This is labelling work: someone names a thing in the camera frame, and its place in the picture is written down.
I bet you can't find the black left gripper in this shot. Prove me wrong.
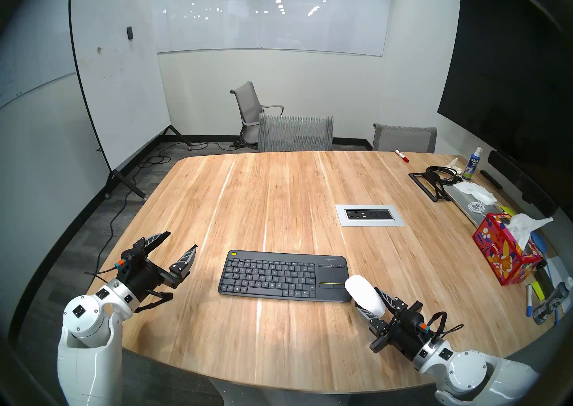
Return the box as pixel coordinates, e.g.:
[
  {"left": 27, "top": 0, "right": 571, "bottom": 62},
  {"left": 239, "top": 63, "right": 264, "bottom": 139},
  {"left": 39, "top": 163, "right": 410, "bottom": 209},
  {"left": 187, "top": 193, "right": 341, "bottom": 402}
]
[{"left": 117, "top": 231, "right": 198, "bottom": 303}]

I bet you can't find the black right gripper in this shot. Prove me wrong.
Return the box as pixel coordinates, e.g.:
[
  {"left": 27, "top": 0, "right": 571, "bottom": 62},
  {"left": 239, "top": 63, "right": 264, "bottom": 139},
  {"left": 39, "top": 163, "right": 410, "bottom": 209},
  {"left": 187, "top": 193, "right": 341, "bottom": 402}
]
[{"left": 356, "top": 288, "right": 437, "bottom": 359}]

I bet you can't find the white computer mouse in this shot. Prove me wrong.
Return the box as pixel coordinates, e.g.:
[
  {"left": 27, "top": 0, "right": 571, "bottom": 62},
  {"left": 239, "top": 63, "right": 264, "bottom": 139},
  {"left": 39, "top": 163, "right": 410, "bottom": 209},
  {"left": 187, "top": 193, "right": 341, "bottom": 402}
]
[{"left": 344, "top": 275, "right": 386, "bottom": 316}]

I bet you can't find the dark grey touchpad keyboard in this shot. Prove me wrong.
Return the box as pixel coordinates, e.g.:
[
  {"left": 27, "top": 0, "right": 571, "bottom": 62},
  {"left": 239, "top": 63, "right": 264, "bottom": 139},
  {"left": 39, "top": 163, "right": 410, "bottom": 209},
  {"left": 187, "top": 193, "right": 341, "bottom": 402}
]
[{"left": 218, "top": 250, "right": 353, "bottom": 303}]

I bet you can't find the silver table power outlet box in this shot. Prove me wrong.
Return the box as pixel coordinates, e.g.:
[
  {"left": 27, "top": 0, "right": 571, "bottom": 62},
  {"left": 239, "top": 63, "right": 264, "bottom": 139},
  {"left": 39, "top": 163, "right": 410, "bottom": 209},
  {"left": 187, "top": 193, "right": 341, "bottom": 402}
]
[{"left": 335, "top": 204, "right": 406, "bottom": 227}]

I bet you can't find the silver closed laptop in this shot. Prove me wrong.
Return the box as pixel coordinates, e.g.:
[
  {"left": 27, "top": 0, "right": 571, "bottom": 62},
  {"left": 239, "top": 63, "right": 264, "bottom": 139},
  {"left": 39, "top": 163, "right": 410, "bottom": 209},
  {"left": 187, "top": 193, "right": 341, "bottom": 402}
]
[{"left": 443, "top": 184, "right": 506, "bottom": 229}]

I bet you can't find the red floral tissue box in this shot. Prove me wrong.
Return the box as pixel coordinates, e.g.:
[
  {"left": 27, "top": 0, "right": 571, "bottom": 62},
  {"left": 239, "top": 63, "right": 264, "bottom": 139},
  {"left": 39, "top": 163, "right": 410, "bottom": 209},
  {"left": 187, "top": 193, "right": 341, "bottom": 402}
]
[{"left": 472, "top": 213, "right": 543, "bottom": 286}]

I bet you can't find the black laptop stand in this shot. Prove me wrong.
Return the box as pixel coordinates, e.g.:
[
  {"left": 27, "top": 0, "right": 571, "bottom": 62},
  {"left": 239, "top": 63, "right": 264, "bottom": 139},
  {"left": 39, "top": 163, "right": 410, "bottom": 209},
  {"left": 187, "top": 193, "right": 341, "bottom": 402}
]
[{"left": 408, "top": 171, "right": 453, "bottom": 203}]

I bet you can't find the large white facial tissue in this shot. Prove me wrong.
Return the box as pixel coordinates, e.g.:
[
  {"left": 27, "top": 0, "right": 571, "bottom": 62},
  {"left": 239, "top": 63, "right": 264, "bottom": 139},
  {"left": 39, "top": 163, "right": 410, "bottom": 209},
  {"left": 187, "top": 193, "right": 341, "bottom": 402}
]
[{"left": 508, "top": 213, "right": 554, "bottom": 251}]

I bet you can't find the white mobile whiteboard on stand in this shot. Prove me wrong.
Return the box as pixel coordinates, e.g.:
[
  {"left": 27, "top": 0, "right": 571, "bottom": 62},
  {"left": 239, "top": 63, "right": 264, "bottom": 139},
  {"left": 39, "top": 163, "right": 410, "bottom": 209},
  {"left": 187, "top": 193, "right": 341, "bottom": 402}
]
[{"left": 68, "top": 0, "right": 193, "bottom": 201}]

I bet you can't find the grey armrest office chair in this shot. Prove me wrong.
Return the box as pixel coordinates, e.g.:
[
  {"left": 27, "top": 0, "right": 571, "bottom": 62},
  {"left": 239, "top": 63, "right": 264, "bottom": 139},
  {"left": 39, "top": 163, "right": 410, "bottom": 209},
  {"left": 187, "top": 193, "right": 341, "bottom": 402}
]
[{"left": 230, "top": 81, "right": 285, "bottom": 147}]

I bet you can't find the whiteboard cleaner spray bottle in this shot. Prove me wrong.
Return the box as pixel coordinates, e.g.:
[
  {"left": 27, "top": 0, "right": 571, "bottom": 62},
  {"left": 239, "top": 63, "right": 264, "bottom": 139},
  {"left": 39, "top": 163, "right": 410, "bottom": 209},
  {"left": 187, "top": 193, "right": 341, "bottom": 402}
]
[{"left": 463, "top": 147, "right": 483, "bottom": 180}]

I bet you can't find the grey mesh office chair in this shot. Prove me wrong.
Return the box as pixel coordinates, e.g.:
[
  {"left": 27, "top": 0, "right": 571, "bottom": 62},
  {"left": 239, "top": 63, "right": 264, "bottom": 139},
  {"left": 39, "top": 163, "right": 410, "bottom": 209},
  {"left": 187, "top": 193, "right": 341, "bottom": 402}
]
[
  {"left": 372, "top": 123, "right": 438, "bottom": 154},
  {"left": 257, "top": 113, "right": 334, "bottom": 152}
]

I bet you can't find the white paper sheet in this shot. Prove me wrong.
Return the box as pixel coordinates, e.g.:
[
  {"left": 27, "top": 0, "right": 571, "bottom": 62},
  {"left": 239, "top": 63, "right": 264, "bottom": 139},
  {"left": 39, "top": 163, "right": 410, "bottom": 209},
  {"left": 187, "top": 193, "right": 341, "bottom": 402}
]
[{"left": 544, "top": 255, "right": 571, "bottom": 294}]

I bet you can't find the black video conference bar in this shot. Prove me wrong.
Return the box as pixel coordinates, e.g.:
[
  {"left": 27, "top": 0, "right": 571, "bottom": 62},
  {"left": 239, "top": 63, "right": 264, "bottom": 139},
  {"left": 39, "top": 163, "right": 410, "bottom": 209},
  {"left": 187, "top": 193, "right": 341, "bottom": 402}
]
[{"left": 487, "top": 150, "right": 559, "bottom": 218}]

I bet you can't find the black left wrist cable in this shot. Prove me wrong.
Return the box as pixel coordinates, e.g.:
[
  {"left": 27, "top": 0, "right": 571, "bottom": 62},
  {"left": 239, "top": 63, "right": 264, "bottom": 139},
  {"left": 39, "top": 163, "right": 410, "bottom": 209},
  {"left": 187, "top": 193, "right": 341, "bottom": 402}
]
[{"left": 133, "top": 290, "right": 174, "bottom": 313}]

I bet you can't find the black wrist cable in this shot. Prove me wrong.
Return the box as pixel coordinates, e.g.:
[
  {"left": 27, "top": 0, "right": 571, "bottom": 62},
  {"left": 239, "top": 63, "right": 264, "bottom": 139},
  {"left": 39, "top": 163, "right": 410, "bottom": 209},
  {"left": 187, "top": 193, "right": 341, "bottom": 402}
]
[
  {"left": 133, "top": 290, "right": 174, "bottom": 313},
  {"left": 425, "top": 311, "right": 464, "bottom": 347}
]

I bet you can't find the black floor cable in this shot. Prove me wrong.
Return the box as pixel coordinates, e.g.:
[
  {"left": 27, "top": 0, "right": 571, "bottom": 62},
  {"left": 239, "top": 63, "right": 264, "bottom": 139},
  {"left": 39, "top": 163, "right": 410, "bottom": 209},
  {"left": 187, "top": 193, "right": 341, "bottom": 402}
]
[{"left": 92, "top": 154, "right": 173, "bottom": 282}]

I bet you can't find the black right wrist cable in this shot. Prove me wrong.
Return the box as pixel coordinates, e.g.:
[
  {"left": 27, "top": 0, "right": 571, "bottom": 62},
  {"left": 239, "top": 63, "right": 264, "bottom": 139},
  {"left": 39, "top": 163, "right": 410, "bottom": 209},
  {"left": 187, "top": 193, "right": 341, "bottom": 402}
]
[{"left": 425, "top": 311, "right": 464, "bottom": 347}]

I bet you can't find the glass wall whiteboard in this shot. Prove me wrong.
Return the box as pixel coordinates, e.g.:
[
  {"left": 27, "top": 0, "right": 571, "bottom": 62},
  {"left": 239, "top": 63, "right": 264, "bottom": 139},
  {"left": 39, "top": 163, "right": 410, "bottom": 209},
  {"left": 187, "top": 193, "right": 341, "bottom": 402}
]
[
  {"left": 0, "top": 0, "right": 133, "bottom": 109},
  {"left": 133, "top": 0, "right": 394, "bottom": 57}
]

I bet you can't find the large black wall television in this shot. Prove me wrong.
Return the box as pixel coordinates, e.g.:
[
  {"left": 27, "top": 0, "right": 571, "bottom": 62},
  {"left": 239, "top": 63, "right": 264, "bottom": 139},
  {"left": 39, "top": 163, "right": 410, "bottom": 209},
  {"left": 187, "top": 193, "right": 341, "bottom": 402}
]
[{"left": 437, "top": 0, "right": 573, "bottom": 177}]

